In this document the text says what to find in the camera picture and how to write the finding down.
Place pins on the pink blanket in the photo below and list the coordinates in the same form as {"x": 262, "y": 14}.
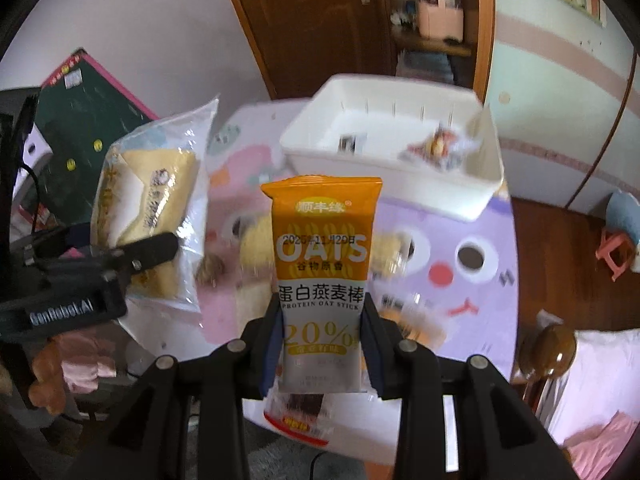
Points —
{"x": 607, "y": 445}

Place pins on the stack of folded towels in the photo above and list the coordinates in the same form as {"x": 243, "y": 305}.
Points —
{"x": 425, "y": 67}

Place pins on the clear orange snack packet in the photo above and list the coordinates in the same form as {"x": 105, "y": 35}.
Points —
{"x": 412, "y": 321}

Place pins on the wooden open cabinet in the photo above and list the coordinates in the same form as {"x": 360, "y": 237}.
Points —
{"x": 480, "y": 25}

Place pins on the green chalkboard pink frame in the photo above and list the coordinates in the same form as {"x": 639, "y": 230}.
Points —
{"x": 90, "y": 120}

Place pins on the brown wooden door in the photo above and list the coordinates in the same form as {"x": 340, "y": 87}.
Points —
{"x": 305, "y": 20}

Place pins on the pink plastic stool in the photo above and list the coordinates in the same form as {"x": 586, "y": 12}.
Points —
{"x": 617, "y": 257}

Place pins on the long bread roll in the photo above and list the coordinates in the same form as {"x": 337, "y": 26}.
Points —
{"x": 320, "y": 260}

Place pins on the white bed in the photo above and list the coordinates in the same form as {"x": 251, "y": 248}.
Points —
{"x": 600, "y": 365}

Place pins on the orange snack packets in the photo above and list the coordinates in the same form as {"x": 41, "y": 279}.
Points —
{"x": 436, "y": 149}

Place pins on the round brown cake packet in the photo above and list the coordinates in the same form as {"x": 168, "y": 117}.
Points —
{"x": 210, "y": 268}

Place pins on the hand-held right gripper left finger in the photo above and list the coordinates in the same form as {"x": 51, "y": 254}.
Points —
{"x": 270, "y": 355}

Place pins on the red yellow snack packet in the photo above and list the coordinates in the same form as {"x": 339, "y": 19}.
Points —
{"x": 300, "y": 417}

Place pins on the clear yellow bread packet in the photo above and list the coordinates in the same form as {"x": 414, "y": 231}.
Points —
{"x": 150, "y": 185}

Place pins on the yellow cake packet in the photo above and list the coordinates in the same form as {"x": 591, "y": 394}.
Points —
{"x": 255, "y": 242}

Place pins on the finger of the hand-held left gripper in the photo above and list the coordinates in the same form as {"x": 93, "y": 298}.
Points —
{"x": 150, "y": 252}

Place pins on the small black white snack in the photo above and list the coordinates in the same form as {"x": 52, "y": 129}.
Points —
{"x": 348, "y": 141}

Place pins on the white plastic bin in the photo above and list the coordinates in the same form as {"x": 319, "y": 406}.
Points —
{"x": 385, "y": 120}

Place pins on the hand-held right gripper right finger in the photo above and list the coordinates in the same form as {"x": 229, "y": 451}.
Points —
{"x": 372, "y": 355}

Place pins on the person's left hand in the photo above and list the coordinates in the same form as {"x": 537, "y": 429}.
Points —
{"x": 49, "y": 380}

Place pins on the clear yellow snack packet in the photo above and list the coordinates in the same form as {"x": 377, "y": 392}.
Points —
{"x": 392, "y": 252}

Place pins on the pastel sliding wardrobe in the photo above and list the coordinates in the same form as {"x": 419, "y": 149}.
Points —
{"x": 560, "y": 110}

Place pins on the wooden bed post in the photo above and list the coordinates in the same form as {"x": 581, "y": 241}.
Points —
{"x": 550, "y": 355}

